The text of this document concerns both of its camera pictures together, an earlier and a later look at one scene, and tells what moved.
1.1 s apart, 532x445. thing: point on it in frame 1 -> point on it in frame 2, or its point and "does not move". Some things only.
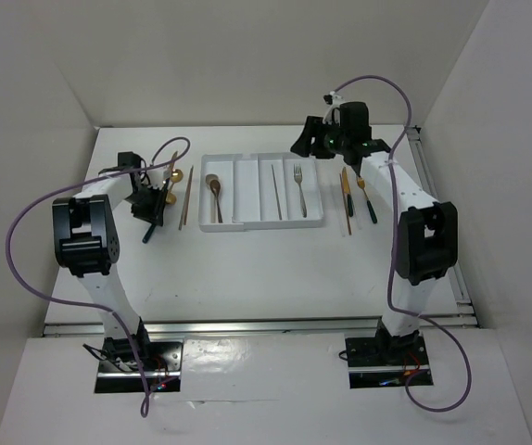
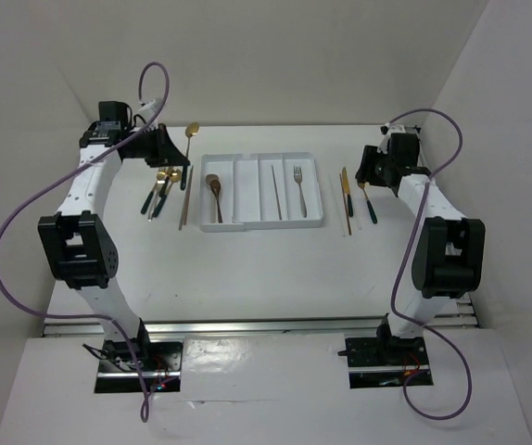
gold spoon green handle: [176, 176] does not move
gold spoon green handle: [171, 198] -> [191, 131]
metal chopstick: [279, 210] does not move
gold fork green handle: [362, 184] does not move
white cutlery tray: [242, 191] does not move
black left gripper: [155, 212] -> [166, 153]
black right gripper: [314, 127] -> [365, 171]
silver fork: [297, 176] does not move
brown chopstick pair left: [183, 214] does not move
